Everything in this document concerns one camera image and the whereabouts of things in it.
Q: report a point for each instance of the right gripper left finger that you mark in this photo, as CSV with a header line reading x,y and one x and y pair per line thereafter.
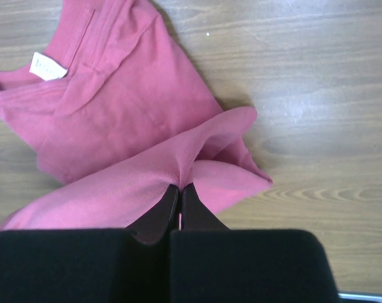
x,y
91,265

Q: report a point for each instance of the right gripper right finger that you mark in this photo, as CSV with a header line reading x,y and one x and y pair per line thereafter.
x,y
211,263

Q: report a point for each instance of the pink t-shirt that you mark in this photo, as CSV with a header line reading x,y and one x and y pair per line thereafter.
x,y
116,112

